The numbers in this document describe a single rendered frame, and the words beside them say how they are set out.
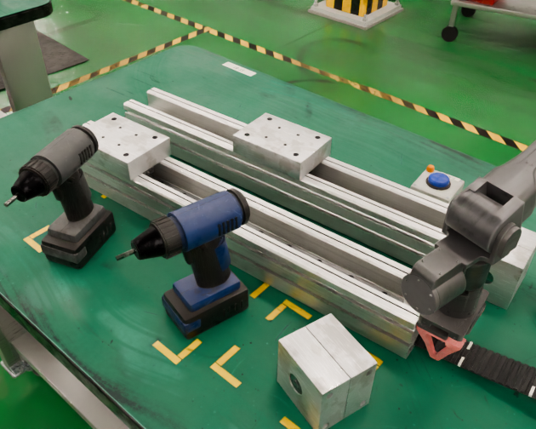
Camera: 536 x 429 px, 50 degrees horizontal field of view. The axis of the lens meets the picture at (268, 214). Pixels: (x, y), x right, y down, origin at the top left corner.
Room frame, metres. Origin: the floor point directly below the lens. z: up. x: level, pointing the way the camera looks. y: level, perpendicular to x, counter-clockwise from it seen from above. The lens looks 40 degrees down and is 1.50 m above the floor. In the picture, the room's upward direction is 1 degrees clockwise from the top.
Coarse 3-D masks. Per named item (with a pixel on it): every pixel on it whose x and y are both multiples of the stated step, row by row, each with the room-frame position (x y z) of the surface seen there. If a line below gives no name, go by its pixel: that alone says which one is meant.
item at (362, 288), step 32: (128, 192) 0.87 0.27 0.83; (160, 192) 0.83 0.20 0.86; (192, 192) 0.88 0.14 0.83; (256, 224) 0.79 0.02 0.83; (288, 224) 0.75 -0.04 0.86; (256, 256) 0.69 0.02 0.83; (288, 256) 0.66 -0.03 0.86; (320, 256) 0.71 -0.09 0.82; (352, 256) 0.67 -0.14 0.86; (384, 256) 0.67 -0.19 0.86; (288, 288) 0.66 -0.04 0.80; (320, 288) 0.62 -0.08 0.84; (352, 288) 0.60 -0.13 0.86; (384, 288) 0.64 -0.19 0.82; (352, 320) 0.59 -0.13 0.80; (384, 320) 0.56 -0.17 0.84; (416, 320) 0.54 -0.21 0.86
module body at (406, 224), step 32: (160, 96) 1.19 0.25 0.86; (160, 128) 1.09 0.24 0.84; (192, 128) 1.05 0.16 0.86; (224, 128) 1.07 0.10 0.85; (192, 160) 1.03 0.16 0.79; (224, 160) 0.98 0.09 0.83; (256, 192) 0.93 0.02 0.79; (288, 192) 0.89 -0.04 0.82; (320, 192) 0.85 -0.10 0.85; (352, 192) 0.83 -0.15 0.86; (384, 192) 0.85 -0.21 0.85; (416, 192) 0.84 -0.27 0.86; (352, 224) 0.81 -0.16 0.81; (384, 224) 0.78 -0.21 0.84; (416, 224) 0.75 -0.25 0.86; (416, 256) 0.73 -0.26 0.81
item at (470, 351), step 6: (468, 342) 0.55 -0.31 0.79; (468, 348) 0.54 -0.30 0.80; (474, 348) 0.54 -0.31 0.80; (480, 348) 0.54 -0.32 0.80; (462, 354) 0.53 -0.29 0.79; (468, 354) 0.53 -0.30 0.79; (474, 354) 0.53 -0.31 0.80; (462, 360) 0.52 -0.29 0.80; (468, 360) 0.52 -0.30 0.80; (474, 360) 0.52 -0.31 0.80; (462, 366) 0.51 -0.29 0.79; (468, 366) 0.51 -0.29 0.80
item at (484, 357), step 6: (486, 348) 0.54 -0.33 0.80; (480, 354) 0.53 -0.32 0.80; (486, 354) 0.53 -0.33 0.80; (492, 354) 0.53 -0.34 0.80; (480, 360) 0.52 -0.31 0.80; (486, 360) 0.52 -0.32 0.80; (474, 366) 0.51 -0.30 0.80; (480, 366) 0.51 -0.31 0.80; (486, 366) 0.51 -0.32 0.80; (474, 372) 0.50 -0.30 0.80; (480, 372) 0.50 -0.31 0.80
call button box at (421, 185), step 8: (424, 176) 0.92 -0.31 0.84; (448, 176) 0.92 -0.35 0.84; (416, 184) 0.90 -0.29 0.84; (424, 184) 0.90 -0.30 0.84; (456, 184) 0.90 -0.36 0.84; (464, 184) 0.91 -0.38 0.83; (424, 192) 0.87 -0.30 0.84; (432, 192) 0.87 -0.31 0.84; (440, 192) 0.87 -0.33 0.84; (448, 192) 0.87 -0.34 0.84; (456, 192) 0.87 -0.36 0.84; (440, 200) 0.85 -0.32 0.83; (448, 200) 0.85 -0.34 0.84
